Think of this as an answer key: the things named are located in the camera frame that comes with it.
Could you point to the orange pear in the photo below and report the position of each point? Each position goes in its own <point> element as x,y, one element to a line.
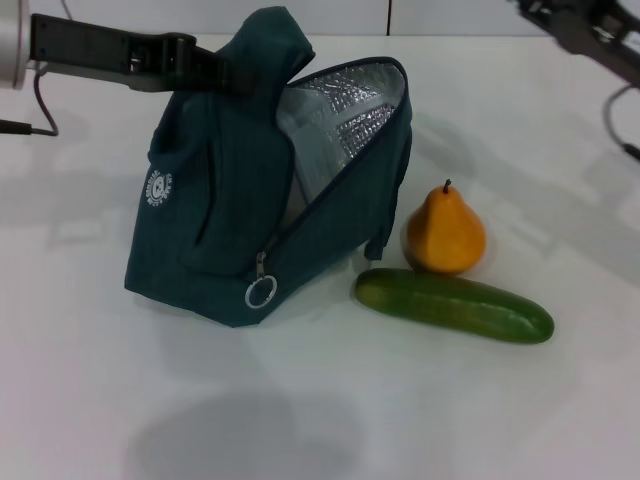
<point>445,235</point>

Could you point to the dark teal insulated lunch bag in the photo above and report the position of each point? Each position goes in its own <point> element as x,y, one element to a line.
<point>210,200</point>

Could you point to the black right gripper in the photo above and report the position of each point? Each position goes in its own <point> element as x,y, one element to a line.
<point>615,45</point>

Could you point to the green cucumber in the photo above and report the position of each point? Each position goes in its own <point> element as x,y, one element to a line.
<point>450,305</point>

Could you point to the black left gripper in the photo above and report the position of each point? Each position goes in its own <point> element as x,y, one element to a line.
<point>100,52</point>

